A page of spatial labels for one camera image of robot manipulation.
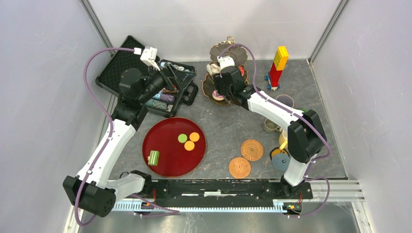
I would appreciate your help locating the orange macaron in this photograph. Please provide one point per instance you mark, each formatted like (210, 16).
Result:
(194, 137)
(189, 145)

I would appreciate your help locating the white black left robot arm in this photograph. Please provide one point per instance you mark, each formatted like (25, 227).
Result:
(91, 190)

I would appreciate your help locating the pink ceramic mug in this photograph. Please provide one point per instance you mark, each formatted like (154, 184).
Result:
(286, 100)

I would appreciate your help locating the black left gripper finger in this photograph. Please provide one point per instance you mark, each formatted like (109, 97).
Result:
(183, 80)
(175, 73)

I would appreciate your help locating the green inside ceramic mug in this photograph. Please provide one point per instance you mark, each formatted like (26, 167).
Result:
(304, 110)

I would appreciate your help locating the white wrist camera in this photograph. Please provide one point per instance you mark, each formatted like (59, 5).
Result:
(225, 61)
(148, 56)

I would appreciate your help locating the white chocolate striped donut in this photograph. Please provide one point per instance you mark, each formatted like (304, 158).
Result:
(217, 68)

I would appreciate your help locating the woven coaster back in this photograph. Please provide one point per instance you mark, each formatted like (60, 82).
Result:
(252, 150)

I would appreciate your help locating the blue round coaster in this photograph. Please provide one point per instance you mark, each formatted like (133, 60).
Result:
(281, 161)

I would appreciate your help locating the woven coaster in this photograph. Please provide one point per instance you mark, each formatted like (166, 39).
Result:
(239, 167)
(252, 150)

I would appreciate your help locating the orange macaron upper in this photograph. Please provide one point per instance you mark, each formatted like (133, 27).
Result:
(194, 137)

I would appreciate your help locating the orange macaron lower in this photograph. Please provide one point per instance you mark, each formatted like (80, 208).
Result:
(189, 145)

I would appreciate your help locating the pink frosted donut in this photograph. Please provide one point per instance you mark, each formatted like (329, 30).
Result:
(216, 96)

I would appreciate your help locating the yellow round coaster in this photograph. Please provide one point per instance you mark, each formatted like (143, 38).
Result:
(276, 151)

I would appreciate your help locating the red round tray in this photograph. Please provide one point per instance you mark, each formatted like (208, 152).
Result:
(174, 160)

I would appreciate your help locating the woven coaster front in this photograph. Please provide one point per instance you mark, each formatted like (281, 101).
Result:
(239, 167)

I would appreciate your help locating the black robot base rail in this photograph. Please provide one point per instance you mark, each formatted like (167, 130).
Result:
(223, 192)

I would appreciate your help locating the small grey cup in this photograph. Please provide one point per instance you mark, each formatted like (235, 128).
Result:
(269, 126)

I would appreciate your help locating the black poker chip case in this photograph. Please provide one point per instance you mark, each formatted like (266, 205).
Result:
(162, 104)

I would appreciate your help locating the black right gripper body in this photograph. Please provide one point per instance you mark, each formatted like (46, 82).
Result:
(220, 87)

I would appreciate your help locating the green matcha cake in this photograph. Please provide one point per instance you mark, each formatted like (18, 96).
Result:
(153, 158)

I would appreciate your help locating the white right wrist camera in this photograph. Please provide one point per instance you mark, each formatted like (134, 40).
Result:
(225, 61)

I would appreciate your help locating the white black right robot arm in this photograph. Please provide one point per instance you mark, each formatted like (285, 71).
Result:
(306, 136)

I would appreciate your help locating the red frosted donut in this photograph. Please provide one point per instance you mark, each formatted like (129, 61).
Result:
(241, 68)

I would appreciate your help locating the three-tier black gold stand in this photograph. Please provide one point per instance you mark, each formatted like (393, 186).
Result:
(238, 54)

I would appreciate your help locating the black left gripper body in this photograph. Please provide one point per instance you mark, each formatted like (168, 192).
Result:
(155, 84)

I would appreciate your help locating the red yellow toy block tower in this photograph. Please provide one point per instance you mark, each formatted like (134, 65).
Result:
(278, 65)

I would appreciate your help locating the green macaron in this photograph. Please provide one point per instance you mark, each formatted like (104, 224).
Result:
(182, 138)

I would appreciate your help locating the yellow ceramic mug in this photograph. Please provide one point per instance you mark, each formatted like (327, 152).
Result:
(283, 140)

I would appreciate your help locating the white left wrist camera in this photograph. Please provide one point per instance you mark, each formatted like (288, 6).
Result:
(148, 56)

